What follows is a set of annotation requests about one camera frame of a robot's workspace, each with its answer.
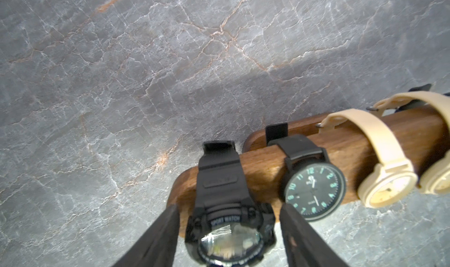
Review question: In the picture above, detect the beige watch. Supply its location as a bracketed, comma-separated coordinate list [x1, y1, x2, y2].
[316, 109, 418, 208]
[368, 92, 450, 195]

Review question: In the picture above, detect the wooden watch stand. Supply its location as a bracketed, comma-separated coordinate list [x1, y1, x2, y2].
[166, 105, 450, 239]

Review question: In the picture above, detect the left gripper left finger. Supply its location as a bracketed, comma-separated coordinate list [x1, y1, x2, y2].
[114, 205, 180, 267]

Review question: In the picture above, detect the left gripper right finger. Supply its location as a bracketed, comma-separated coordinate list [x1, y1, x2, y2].
[280, 204, 348, 267]

